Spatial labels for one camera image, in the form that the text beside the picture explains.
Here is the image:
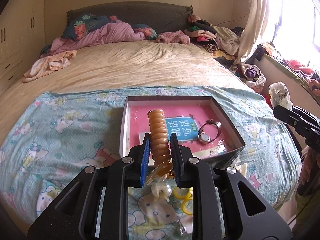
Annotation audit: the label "orange spiral hair clip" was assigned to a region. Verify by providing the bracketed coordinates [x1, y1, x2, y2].
[146, 109, 173, 185]

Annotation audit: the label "pearl bead hair claw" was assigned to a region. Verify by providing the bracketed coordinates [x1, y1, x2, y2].
[151, 182, 172, 202]

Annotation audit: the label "yellow hoop earrings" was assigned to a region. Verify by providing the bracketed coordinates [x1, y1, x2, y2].
[173, 186, 194, 216]

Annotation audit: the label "brown leather wrist watch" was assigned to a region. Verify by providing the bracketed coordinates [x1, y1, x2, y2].
[198, 119, 222, 144]

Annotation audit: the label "white earring card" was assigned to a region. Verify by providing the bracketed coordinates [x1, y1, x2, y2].
[139, 132, 150, 155]

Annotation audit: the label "cream hair claw clip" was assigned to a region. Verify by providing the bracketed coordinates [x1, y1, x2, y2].
[269, 81, 293, 110]

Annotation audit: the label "red ball earrings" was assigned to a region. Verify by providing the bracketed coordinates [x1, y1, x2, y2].
[178, 215, 193, 236]

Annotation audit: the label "window ledge with clothes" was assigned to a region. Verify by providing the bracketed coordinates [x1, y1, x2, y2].
[254, 42, 319, 104]

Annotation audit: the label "dark cardboard box tray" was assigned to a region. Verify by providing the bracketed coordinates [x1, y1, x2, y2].
[119, 96, 246, 167]

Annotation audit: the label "basket of clothes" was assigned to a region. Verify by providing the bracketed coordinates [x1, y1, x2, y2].
[229, 63, 266, 94]

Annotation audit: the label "Hello Kitty teal blanket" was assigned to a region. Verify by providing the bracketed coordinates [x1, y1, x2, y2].
[1, 87, 302, 232]

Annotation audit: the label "cream curtain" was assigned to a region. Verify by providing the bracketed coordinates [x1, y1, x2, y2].
[234, 0, 271, 64]

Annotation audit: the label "beige bed cover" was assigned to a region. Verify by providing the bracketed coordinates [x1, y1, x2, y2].
[0, 39, 261, 145]

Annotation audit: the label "pile of clothes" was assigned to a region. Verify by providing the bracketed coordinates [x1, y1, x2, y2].
[184, 14, 244, 65]

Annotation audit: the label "pink fuzzy garment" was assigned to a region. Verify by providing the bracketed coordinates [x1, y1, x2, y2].
[156, 30, 190, 44]

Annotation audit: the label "pink crumpled quilt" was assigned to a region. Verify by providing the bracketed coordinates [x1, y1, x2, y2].
[40, 20, 155, 58]

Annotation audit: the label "peach clothing on bed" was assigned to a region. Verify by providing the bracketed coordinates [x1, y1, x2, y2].
[22, 50, 77, 83]

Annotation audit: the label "floral dark pillow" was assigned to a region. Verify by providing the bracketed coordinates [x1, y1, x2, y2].
[61, 13, 118, 41]

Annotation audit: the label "cream wardrobe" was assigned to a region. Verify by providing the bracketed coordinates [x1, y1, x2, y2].
[1, 0, 45, 94]

